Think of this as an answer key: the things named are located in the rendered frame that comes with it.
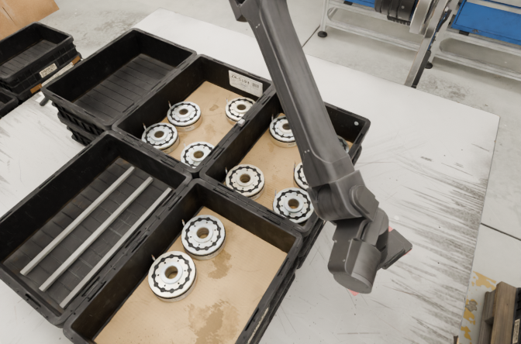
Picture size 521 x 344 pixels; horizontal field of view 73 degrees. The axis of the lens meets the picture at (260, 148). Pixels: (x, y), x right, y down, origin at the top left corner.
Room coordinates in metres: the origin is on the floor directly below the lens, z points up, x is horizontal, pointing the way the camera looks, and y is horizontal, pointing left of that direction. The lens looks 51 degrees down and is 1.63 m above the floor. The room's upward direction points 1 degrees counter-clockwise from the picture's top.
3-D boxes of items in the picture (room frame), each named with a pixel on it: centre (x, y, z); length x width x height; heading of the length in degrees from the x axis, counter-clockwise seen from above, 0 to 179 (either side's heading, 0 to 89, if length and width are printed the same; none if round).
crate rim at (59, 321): (0.41, 0.39, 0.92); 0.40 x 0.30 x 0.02; 148
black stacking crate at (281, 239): (0.25, 0.14, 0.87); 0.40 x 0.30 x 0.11; 148
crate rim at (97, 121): (0.90, 0.43, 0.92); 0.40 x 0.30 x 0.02; 148
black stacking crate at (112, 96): (0.90, 0.43, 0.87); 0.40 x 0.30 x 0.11; 148
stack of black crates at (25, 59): (1.53, 1.19, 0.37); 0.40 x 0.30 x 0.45; 150
